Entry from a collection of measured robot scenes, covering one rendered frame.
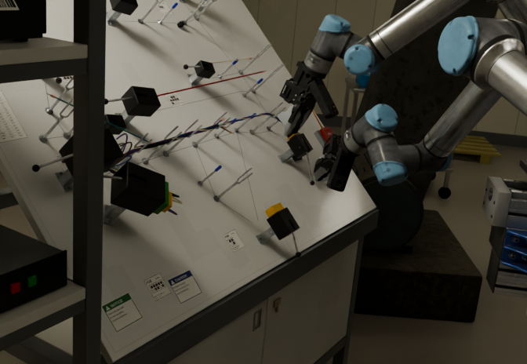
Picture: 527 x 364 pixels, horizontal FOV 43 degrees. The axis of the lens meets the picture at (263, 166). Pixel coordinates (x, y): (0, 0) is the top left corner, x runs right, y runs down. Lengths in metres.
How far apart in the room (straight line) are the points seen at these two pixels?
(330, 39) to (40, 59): 1.01
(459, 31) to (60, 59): 0.78
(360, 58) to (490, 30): 0.40
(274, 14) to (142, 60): 5.42
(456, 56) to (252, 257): 0.68
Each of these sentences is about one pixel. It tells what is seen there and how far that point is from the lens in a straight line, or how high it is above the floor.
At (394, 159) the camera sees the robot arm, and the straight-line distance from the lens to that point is 1.66.
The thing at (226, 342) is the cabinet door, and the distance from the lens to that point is 1.70.
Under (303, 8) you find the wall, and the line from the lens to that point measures 7.17.
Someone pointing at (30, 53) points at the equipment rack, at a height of 1.45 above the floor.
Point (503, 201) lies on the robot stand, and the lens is 1.74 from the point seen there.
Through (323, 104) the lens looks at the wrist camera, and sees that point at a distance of 1.87.
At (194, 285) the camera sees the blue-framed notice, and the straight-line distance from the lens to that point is 1.51.
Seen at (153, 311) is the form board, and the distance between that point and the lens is 1.42.
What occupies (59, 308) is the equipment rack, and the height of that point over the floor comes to 1.04.
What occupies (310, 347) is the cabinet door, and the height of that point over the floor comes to 0.48.
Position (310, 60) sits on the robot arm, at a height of 1.36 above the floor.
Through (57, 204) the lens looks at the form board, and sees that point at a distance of 1.42.
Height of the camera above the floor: 1.59
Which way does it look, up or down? 17 degrees down
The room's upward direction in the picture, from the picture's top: 5 degrees clockwise
